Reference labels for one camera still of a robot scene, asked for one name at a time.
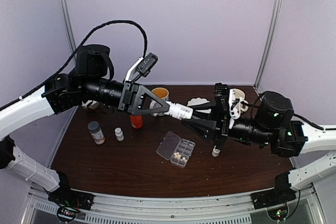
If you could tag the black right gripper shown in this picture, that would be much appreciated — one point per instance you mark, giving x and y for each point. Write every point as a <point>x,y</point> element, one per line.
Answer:
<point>217,128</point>

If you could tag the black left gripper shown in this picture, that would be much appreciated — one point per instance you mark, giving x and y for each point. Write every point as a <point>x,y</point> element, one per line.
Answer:
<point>136,95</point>

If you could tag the small white pill bottle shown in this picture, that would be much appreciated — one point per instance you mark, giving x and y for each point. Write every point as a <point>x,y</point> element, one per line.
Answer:
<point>179,111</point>

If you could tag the clear plastic pill organizer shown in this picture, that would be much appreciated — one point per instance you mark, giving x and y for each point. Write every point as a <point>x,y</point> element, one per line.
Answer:
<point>172,143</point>

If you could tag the grey-capped orange label bottle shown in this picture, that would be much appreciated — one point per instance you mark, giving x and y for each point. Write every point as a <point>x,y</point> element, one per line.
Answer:
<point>96,132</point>

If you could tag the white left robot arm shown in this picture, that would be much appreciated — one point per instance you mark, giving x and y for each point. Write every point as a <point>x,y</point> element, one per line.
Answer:
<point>90,79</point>

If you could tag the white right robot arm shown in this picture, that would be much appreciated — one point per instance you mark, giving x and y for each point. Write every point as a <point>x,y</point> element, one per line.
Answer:
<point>269,121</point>

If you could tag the white pills in organizer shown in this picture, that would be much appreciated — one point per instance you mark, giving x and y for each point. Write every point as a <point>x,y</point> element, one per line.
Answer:
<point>179,156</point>

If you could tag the yellow-lined patterned mug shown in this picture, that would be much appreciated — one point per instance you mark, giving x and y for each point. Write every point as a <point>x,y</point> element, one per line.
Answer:
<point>163,94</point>

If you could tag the orange pill bottle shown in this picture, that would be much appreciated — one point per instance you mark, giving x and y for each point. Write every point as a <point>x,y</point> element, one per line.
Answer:
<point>136,121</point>

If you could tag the white scalloped dish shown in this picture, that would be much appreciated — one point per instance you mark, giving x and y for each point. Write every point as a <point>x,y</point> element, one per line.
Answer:
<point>197,101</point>

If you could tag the white ceramic bowl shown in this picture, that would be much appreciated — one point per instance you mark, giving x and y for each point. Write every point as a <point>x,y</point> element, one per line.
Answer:
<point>90,105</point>

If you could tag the white ribbed cup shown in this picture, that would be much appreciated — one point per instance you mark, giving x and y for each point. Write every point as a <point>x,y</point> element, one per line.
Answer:
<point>239,101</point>

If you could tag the aluminium frame post left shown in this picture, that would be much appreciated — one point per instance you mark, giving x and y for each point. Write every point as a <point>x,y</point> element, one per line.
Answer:
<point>71,40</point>

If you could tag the aluminium frame post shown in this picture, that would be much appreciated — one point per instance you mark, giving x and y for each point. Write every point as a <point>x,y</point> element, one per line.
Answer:
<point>71,40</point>
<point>275,14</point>

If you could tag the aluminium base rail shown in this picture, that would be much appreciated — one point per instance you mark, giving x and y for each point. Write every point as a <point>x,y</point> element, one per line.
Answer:
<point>234,208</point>

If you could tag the aluminium frame post right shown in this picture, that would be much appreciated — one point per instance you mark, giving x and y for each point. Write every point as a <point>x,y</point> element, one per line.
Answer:
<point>275,14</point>

